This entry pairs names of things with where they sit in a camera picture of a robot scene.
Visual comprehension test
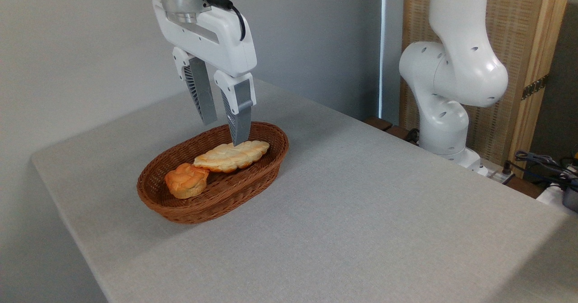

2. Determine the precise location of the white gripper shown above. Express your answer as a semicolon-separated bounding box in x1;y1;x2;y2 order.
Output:
145;0;257;147

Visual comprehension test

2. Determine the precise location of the long braided bread loaf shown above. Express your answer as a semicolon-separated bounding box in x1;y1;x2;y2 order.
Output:
193;140;270;173

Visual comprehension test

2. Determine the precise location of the round orange bread roll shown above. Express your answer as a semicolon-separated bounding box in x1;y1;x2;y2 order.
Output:
164;163;210;200

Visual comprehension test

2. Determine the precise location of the brown wicker oval basket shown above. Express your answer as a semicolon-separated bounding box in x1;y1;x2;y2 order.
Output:
137;121;289;224

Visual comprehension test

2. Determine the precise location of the wooden woven folding screen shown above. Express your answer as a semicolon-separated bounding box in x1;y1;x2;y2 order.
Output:
400;0;573;178

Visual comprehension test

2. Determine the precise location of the dark metal screen hinge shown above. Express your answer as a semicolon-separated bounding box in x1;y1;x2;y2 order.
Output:
521;74;550;101

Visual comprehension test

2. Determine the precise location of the white box with grey device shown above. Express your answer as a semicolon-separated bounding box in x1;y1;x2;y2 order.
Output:
536;182;578;214

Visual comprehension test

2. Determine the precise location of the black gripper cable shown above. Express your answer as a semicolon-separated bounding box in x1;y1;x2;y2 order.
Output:
205;0;247;42

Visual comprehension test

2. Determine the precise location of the grey cable bundle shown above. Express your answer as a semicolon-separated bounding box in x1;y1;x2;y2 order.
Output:
509;149;578;191

